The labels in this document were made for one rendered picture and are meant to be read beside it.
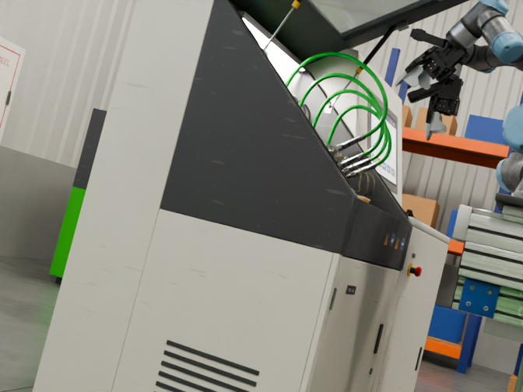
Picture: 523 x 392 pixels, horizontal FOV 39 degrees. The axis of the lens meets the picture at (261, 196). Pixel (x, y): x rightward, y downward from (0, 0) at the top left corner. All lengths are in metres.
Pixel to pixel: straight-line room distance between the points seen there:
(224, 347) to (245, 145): 0.57
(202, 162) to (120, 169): 0.29
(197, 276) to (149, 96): 0.58
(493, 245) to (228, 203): 0.73
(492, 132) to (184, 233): 5.88
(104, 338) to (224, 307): 0.41
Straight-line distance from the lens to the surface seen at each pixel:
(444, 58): 2.20
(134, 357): 2.26
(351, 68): 2.86
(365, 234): 2.16
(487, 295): 2.04
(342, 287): 2.08
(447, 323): 7.68
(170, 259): 2.20
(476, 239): 2.01
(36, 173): 7.62
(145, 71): 2.38
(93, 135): 6.31
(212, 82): 2.24
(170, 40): 2.36
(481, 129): 7.82
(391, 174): 3.23
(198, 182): 2.19
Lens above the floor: 0.78
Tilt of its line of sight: 3 degrees up
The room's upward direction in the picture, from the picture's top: 14 degrees clockwise
